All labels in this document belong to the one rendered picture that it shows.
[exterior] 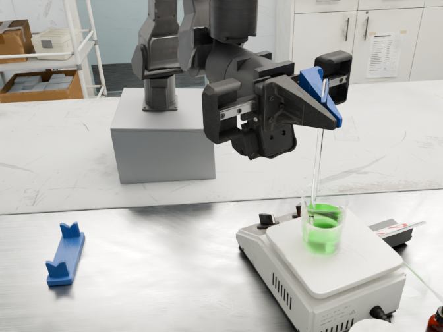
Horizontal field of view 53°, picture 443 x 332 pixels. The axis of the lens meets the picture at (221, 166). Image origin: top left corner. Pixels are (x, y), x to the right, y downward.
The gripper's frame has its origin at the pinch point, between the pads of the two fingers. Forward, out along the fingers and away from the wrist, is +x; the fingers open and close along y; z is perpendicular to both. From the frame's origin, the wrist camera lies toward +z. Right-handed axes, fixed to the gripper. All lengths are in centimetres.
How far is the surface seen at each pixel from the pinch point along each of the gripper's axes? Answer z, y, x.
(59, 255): 24.9, 25.0, -22.9
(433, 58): 81, -235, -139
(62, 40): 49, -20, -215
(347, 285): 16.9, 0.8, 8.3
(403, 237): 23.9, -17.6, 2.1
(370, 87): 26, -59, -42
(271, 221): 19.4, -0.8, -6.9
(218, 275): 25.7, 7.4, -7.7
